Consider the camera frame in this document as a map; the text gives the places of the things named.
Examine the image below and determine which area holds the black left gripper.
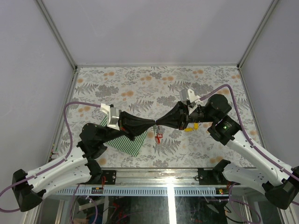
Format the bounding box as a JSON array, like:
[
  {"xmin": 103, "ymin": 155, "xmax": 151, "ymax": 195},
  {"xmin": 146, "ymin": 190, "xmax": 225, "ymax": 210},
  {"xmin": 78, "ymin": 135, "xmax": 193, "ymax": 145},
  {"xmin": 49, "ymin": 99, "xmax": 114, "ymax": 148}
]
[{"xmin": 100, "ymin": 111, "xmax": 157, "ymax": 145}]

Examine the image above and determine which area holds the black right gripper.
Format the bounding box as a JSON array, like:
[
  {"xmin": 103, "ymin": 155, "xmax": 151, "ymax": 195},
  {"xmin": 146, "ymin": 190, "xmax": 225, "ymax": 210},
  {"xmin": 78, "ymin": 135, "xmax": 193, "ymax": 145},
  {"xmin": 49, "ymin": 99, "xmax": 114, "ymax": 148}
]
[{"xmin": 157, "ymin": 100, "xmax": 217, "ymax": 130}]

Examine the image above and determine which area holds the red keyring fob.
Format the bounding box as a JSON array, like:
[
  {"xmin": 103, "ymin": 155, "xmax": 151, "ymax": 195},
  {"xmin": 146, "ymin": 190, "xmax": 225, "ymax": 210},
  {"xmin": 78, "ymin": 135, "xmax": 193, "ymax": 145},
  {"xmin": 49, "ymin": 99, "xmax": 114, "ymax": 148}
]
[{"xmin": 155, "ymin": 133, "xmax": 163, "ymax": 145}]

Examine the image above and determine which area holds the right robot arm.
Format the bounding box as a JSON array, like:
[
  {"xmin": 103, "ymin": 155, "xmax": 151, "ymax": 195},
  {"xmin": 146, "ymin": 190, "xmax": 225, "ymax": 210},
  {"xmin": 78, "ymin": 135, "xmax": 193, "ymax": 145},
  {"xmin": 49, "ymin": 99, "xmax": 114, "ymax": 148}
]
[{"xmin": 156, "ymin": 94, "xmax": 299, "ymax": 210}]

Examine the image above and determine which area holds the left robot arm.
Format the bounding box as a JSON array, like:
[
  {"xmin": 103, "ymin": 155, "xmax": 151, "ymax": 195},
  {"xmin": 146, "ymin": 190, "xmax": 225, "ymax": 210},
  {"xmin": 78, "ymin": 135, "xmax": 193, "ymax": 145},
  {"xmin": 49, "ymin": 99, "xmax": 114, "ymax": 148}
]
[{"xmin": 12, "ymin": 108, "xmax": 155, "ymax": 212}]

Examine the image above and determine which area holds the yellow key tag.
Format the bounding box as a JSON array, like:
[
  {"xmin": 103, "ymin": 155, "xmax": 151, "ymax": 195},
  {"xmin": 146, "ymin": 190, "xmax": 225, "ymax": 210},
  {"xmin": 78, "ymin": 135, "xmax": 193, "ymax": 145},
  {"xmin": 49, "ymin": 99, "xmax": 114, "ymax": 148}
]
[
  {"xmin": 184, "ymin": 127, "xmax": 194, "ymax": 132},
  {"xmin": 193, "ymin": 123, "xmax": 199, "ymax": 130}
]

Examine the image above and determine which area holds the green striped cloth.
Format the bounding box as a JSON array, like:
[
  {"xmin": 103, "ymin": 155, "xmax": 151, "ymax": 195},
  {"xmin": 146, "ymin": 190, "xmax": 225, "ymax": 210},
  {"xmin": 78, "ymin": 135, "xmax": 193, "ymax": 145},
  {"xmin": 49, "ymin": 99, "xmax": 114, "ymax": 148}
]
[{"xmin": 99, "ymin": 116, "xmax": 149, "ymax": 156}]

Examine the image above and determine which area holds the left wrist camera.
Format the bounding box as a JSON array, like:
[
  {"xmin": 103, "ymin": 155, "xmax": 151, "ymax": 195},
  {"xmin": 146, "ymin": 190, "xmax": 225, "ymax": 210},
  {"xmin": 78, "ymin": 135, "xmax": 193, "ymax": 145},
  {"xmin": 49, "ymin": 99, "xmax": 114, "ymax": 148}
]
[{"xmin": 100, "ymin": 104, "xmax": 120, "ymax": 131}]

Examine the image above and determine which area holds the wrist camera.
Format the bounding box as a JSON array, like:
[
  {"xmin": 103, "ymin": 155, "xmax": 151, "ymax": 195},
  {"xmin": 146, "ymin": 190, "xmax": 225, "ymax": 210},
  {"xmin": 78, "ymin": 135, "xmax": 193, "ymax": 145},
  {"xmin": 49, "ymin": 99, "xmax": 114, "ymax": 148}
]
[
  {"xmin": 100, "ymin": 104, "xmax": 120, "ymax": 131},
  {"xmin": 179, "ymin": 89, "xmax": 202, "ymax": 108}
]

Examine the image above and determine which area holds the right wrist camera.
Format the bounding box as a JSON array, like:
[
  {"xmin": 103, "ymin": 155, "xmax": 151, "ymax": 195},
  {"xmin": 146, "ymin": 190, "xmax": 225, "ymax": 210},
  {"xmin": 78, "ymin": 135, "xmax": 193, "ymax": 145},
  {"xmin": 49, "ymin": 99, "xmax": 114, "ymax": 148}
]
[{"xmin": 179, "ymin": 89, "xmax": 202, "ymax": 108}]

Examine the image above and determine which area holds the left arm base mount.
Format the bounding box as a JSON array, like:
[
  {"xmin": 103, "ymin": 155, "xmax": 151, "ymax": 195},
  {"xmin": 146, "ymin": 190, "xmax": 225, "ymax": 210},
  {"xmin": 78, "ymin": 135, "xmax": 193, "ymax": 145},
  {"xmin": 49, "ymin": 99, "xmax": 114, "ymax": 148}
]
[{"xmin": 101, "ymin": 170, "xmax": 117, "ymax": 186}]

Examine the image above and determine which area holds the aluminium front rail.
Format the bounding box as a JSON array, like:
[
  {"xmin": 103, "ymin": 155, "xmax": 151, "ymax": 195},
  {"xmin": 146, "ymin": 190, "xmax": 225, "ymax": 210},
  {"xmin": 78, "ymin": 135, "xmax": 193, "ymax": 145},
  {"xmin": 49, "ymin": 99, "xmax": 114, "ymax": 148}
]
[{"xmin": 56, "ymin": 167, "xmax": 286, "ymax": 187}]

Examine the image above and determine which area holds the slotted cable duct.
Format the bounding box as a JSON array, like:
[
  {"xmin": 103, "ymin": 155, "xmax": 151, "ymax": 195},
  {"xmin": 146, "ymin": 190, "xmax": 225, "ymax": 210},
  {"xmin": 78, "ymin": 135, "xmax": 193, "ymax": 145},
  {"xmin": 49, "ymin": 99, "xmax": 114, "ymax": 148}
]
[{"xmin": 55, "ymin": 186, "xmax": 217, "ymax": 196}]

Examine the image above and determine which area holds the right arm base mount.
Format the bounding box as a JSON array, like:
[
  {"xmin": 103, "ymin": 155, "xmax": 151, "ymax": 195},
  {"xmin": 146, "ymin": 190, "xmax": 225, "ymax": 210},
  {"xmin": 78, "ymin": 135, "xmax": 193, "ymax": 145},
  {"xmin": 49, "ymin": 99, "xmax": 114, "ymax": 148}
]
[{"xmin": 194, "ymin": 168, "xmax": 221, "ymax": 185}]

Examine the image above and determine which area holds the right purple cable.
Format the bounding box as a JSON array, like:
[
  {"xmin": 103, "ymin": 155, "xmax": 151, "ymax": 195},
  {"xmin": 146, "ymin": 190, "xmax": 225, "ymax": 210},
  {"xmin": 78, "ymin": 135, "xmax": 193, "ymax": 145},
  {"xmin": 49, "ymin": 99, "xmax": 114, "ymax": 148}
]
[{"xmin": 200, "ymin": 84, "xmax": 299, "ymax": 224}]

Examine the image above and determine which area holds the purple cable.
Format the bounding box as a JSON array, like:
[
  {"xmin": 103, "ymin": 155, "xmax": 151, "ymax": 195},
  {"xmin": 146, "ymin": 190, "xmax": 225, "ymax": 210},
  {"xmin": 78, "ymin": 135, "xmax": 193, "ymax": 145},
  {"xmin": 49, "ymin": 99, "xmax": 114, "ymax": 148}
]
[
  {"xmin": 0, "ymin": 101, "xmax": 103, "ymax": 213},
  {"xmin": 200, "ymin": 84, "xmax": 299, "ymax": 224}
]

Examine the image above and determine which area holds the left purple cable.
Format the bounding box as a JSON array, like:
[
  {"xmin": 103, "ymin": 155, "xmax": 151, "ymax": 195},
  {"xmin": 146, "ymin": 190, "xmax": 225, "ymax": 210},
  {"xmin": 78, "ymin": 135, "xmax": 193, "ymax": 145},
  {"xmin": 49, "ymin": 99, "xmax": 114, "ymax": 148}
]
[{"xmin": 0, "ymin": 101, "xmax": 103, "ymax": 213}]

